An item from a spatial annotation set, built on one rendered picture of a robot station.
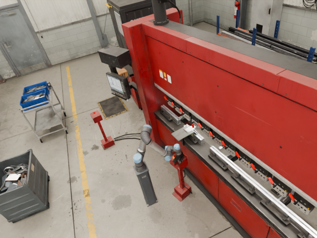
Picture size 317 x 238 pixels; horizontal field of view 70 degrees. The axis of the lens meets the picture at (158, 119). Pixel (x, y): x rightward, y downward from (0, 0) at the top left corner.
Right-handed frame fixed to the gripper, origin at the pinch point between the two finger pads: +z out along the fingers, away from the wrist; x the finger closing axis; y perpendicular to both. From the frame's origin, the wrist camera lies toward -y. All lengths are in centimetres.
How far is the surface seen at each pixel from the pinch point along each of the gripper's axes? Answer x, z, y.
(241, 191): -86, -13, 13
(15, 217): 148, 40, -222
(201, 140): -7.3, -20.1, 36.8
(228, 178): -65, -12, 17
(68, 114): 377, 69, -54
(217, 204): -47, 70, 14
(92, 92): 422, 77, 36
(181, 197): -1, 69, -14
